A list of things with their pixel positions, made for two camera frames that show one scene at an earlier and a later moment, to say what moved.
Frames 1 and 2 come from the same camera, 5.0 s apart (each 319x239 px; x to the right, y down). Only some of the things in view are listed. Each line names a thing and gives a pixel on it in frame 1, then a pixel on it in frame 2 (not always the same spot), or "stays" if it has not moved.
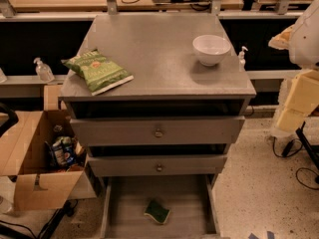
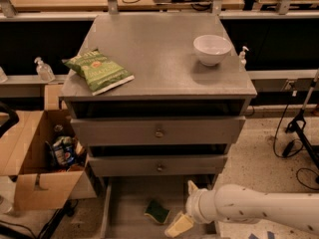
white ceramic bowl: x=210 y=49 stays
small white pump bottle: x=241 y=60 stays
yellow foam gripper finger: x=282 y=40 → x=201 y=204
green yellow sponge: x=159 y=212 stays
